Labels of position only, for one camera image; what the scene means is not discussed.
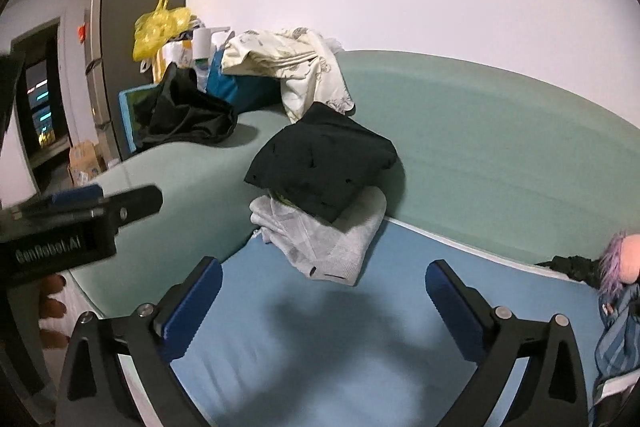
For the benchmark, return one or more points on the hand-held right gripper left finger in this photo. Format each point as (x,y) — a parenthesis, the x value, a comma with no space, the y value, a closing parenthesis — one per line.
(192,307)

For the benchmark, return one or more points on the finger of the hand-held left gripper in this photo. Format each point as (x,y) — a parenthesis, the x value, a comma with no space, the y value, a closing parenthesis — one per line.
(75,196)
(140,203)

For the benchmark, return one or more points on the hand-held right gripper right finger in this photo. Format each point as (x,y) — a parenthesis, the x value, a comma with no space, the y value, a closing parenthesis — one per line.
(452,307)

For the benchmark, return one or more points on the person's left hand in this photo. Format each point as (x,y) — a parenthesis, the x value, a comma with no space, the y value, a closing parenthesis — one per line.
(52,307)

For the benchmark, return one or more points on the cardboard box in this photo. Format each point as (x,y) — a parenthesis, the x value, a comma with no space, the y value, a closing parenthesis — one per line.
(85,159)

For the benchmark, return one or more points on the blue plastic case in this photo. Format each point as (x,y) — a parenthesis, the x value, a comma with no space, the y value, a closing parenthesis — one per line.
(126,117)

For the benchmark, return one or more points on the black shiny garment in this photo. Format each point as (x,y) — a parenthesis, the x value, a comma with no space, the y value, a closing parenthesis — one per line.
(185,112)

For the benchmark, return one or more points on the dark window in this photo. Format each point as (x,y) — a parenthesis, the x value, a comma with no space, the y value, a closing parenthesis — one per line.
(42,97)

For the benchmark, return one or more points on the blue mat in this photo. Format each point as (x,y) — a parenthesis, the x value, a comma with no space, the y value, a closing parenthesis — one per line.
(350,357)

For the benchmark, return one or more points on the dark cloth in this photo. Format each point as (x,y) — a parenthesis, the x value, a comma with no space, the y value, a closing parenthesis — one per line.
(575,268)

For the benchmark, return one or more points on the grey sweater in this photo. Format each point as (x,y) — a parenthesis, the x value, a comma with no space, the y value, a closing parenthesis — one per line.
(340,242)

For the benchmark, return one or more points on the teal bag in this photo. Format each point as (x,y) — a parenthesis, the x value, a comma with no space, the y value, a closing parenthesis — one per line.
(240,89)

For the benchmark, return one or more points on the white bag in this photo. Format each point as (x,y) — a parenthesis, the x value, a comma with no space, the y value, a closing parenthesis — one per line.
(175,54)

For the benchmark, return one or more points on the blue striped garment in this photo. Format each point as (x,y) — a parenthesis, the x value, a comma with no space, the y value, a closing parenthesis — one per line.
(615,342)

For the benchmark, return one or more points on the white pump bottle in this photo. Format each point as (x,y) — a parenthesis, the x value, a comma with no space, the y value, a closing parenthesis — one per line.
(202,42)

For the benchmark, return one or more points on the yellow plastic bag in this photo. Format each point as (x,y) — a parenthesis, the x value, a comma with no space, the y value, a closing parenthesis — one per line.
(155,29)

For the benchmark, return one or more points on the green sofa bed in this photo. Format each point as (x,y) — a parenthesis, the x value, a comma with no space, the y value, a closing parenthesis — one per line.
(475,132)

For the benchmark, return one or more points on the pink plush toy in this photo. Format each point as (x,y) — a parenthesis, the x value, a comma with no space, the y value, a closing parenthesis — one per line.
(630,252)

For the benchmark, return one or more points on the cream patterned garment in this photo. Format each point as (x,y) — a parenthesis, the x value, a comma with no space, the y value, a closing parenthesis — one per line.
(300,67)

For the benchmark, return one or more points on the red wall hook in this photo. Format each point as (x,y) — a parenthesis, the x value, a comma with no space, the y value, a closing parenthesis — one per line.
(81,33)

